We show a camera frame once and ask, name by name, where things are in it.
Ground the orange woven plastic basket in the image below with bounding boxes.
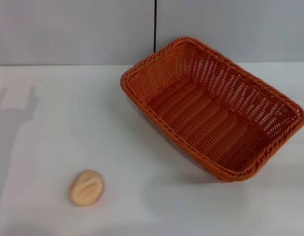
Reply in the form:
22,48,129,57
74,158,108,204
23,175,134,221
120,36,304,183

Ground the beige bread roll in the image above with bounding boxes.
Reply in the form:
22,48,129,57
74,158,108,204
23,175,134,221
69,169,104,207

